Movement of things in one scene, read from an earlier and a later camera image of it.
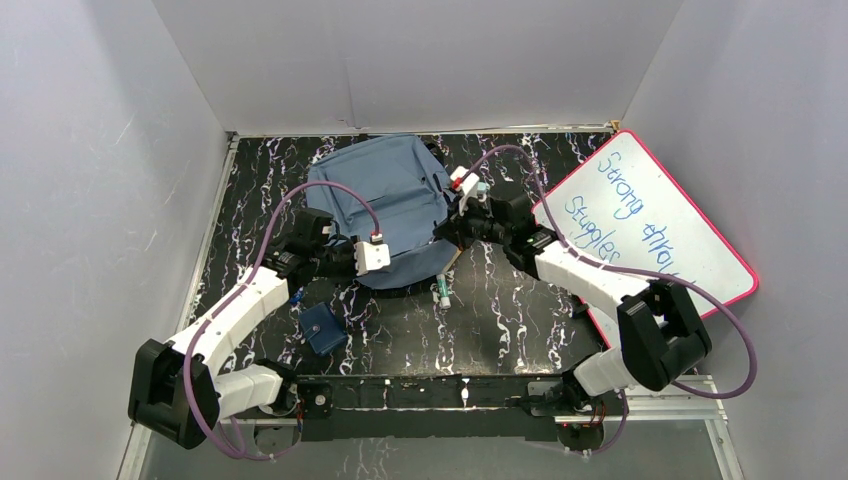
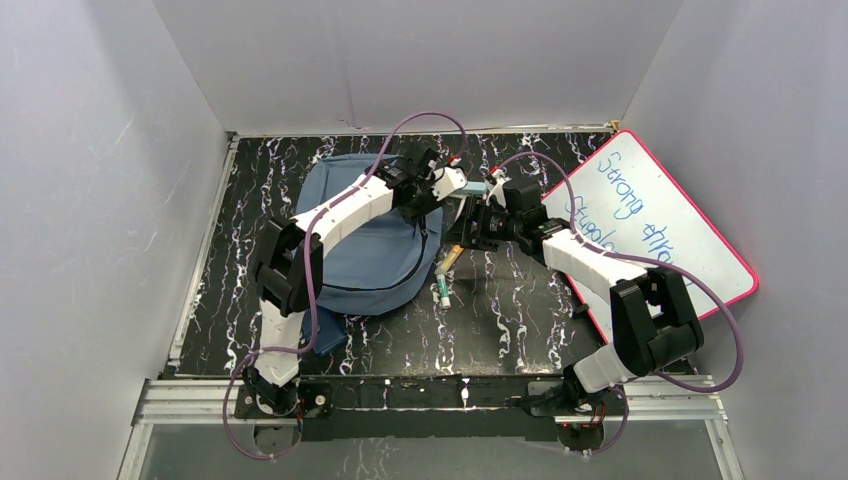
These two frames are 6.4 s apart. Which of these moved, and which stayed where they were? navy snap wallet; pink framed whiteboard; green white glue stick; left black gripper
Moved: left black gripper
Stayed: green white glue stick; navy snap wallet; pink framed whiteboard
